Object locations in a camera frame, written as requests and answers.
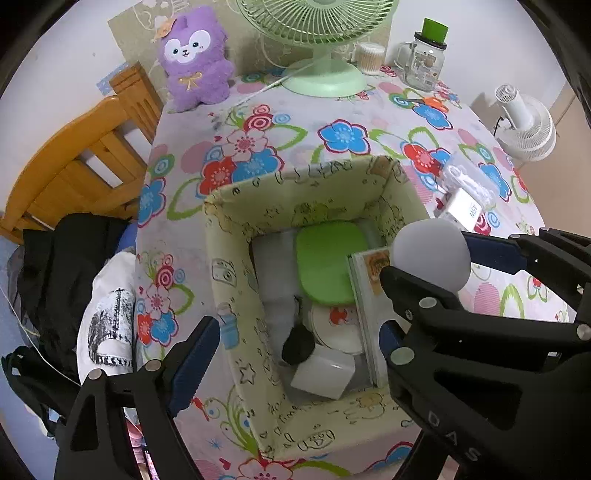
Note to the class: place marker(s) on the green plastic box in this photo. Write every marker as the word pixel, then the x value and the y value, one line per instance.
pixel 328 263

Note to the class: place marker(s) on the book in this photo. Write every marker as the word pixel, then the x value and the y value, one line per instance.
pixel 367 295

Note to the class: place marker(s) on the cotton swab jar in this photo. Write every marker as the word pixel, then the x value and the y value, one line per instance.
pixel 369 59

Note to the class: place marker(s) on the white box with grey label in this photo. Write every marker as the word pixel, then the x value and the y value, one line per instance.
pixel 464 207

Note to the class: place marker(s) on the yellow fabric storage box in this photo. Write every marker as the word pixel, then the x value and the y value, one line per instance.
pixel 240 286

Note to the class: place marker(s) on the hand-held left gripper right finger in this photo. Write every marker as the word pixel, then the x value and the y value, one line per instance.
pixel 387 337

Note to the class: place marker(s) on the black clothing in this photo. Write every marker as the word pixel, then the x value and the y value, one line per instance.
pixel 64 277

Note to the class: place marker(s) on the small black object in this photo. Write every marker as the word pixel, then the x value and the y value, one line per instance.
pixel 299 346

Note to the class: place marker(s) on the glass mug with green lid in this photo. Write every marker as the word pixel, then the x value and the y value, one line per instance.
pixel 418 64

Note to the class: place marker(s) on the wooden chair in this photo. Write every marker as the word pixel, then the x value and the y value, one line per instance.
pixel 69 161

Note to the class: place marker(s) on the purple plush toy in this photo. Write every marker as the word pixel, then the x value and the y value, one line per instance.
pixel 196 64

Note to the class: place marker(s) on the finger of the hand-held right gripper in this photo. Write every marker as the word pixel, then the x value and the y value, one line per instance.
pixel 443 332
pixel 498 251

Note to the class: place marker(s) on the grey egg-shaped object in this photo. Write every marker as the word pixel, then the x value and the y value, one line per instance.
pixel 431 254

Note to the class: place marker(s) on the cream bear print round plate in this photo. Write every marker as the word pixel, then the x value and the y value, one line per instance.
pixel 339 332

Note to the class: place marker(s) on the white printed tote bag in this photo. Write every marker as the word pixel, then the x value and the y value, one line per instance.
pixel 108 332

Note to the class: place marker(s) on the green desk fan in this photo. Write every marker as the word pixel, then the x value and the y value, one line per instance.
pixel 323 78

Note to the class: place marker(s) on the white cube box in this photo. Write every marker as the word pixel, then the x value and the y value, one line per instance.
pixel 323 374

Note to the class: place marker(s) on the black backpack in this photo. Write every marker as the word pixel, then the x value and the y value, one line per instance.
pixel 32 392

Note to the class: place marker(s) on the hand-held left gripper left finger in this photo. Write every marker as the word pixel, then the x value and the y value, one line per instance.
pixel 196 369

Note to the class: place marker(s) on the white floor fan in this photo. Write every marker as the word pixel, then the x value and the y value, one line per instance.
pixel 531 129

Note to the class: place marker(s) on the blue patterned paper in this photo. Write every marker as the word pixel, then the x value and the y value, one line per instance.
pixel 111 79

